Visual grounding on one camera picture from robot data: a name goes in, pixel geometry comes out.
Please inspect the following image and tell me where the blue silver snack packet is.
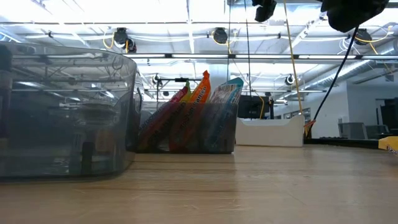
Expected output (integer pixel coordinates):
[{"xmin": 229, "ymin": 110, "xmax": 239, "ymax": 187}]
[{"xmin": 205, "ymin": 77, "xmax": 244, "ymax": 154}]

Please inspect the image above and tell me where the orange white snack packet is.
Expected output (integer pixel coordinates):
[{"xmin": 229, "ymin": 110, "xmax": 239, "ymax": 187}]
[{"xmin": 169, "ymin": 70, "xmax": 212, "ymax": 153}]

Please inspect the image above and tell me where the green-edged ramen noodle packet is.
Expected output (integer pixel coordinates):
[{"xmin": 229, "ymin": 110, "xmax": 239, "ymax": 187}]
[{"xmin": 138, "ymin": 80, "xmax": 192, "ymax": 153}]

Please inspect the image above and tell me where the white plastic bin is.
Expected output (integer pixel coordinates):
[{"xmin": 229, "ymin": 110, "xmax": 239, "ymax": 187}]
[{"xmin": 235, "ymin": 114, "xmax": 305, "ymax": 148}]

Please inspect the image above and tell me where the yellow ramen noodle packet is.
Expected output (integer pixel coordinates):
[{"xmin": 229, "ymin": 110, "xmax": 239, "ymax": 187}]
[{"xmin": 378, "ymin": 136, "xmax": 398, "ymax": 156}]

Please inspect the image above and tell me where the grey translucent plastic tray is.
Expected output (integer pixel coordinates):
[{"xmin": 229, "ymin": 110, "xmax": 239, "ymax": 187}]
[
  {"xmin": 126, "ymin": 99, "xmax": 239, "ymax": 155},
  {"xmin": 0, "ymin": 42, "xmax": 138, "ymax": 182}
]

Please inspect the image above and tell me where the black monitor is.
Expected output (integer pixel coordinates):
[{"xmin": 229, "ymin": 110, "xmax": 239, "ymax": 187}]
[{"xmin": 238, "ymin": 95, "xmax": 271, "ymax": 119}]

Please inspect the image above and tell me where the black cabinet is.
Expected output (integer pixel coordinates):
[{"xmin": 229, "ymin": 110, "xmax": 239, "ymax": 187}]
[{"xmin": 381, "ymin": 98, "xmax": 398, "ymax": 135}]

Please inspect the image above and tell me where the yellow cable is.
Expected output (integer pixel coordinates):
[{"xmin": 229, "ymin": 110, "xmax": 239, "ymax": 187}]
[{"xmin": 282, "ymin": 0, "xmax": 305, "ymax": 118}]

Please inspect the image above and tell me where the long black arm cable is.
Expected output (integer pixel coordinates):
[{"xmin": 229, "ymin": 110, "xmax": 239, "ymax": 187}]
[{"xmin": 313, "ymin": 26, "xmax": 359, "ymax": 123}]

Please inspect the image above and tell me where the silver ceiling air duct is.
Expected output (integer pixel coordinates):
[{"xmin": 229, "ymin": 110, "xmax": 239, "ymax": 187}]
[{"xmin": 303, "ymin": 59, "xmax": 382, "ymax": 91}]

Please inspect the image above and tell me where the black aluminium table frame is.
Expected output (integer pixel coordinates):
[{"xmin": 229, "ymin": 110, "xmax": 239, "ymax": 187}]
[{"xmin": 303, "ymin": 137, "xmax": 380, "ymax": 149}]

